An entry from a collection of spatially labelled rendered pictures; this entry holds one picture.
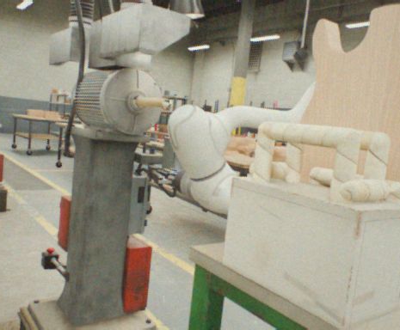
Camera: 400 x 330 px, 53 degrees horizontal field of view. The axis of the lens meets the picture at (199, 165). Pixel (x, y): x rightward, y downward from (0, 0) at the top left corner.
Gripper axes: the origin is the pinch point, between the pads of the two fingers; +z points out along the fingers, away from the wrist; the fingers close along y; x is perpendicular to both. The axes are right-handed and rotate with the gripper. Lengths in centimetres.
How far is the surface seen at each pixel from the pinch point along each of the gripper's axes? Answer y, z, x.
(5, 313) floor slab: -32, 123, -99
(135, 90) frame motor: 7.8, 26.1, 25.5
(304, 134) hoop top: -12, -69, 19
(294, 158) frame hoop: -4, -61, 13
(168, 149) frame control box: 24.6, 31.6, 0.8
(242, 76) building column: 716, 744, 47
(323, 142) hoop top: -12, -73, 18
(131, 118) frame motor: 6.0, 27.2, 15.3
